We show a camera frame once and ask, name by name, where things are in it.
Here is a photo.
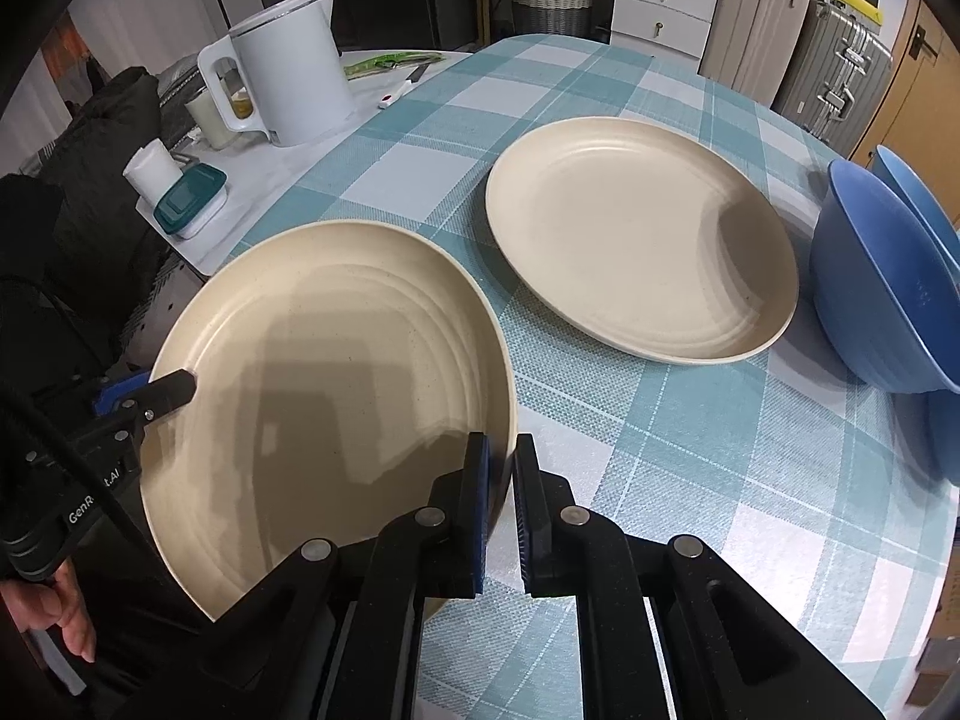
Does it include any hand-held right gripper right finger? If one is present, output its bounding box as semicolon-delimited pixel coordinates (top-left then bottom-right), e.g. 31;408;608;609
512;433;886;720

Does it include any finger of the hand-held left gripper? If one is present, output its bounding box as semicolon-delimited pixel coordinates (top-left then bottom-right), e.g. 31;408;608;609
91;371;151;419
82;369;197;458

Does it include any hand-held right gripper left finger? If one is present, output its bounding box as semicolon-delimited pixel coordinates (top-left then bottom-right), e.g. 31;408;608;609
191;431;496;720

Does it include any beige ridged plate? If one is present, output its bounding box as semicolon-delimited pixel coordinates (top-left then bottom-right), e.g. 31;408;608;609
484;118;800;366
139;221;520;623

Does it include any blue bowl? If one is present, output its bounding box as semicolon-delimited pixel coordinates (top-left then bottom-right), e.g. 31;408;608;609
810;159;960;395
872;145;960;271
926;388;960;488

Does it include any person's left hand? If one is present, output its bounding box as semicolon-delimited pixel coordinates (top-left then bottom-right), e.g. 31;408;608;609
0;562;98;665

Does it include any teal lidded food container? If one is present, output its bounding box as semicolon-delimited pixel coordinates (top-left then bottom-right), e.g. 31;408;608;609
154;165;228;241

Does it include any white cup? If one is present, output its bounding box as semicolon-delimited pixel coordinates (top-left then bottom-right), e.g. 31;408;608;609
122;139;185;205

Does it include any black bag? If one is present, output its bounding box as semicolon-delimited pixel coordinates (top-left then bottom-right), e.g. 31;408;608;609
0;66;172;391

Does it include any cream cup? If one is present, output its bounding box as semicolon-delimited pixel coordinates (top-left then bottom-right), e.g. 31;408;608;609
184;86;241;151

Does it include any white electric kettle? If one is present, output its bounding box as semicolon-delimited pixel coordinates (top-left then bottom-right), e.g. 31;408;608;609
197;0;355;149

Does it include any green packet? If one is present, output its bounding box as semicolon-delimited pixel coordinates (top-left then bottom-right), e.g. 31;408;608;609
345;51;443;80

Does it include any woven basket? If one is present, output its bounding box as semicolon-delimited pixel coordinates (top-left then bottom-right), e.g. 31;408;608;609
510;0;593;37

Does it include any white drawer cabinet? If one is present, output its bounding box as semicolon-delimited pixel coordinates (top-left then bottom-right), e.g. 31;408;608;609
609;0;722;59

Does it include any beige suitcase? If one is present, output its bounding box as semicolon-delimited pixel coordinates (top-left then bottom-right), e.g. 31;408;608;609
701;0;811;102

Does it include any silver suitcase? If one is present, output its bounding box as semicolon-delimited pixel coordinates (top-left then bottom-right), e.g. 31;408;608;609
772;0;895;158

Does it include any wooden door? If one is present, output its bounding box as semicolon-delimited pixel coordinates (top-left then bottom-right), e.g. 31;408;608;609
862;0;960;226

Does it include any black cable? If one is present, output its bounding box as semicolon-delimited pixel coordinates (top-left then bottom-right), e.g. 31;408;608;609
0;379;162;563

